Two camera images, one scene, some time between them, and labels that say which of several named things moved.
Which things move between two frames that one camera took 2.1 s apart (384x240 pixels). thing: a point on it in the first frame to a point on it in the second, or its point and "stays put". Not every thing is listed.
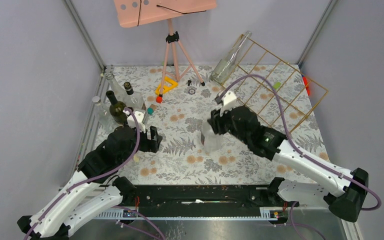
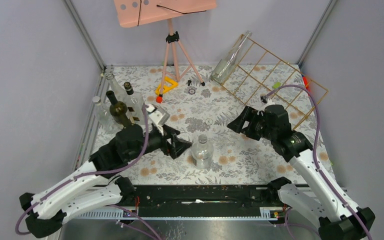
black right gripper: (216, 122) to (248, 115)
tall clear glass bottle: (224, 66) stays put
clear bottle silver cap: (212, 141) to (202, 153)
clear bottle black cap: (133, 99) stays put
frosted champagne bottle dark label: (114, 86) stays put
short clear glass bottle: (103, 114) stays put
